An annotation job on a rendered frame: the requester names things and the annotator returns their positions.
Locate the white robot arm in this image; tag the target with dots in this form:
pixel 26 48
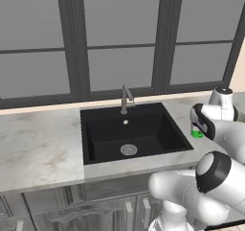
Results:
pixel 178 190

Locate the green mug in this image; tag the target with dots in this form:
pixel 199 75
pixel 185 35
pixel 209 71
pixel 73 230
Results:
pixel 196 134

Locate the dark framed window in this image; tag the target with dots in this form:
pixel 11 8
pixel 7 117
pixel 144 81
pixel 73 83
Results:
pixel 76 49

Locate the black sink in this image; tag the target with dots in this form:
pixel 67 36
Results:
pixel 108 135

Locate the grey cabinet door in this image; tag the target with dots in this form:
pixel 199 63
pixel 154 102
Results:
pixel 154 214
pixel 79 214
pixel 9 212

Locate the grey metal tap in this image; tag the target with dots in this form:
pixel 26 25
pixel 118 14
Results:
pixel 123 100

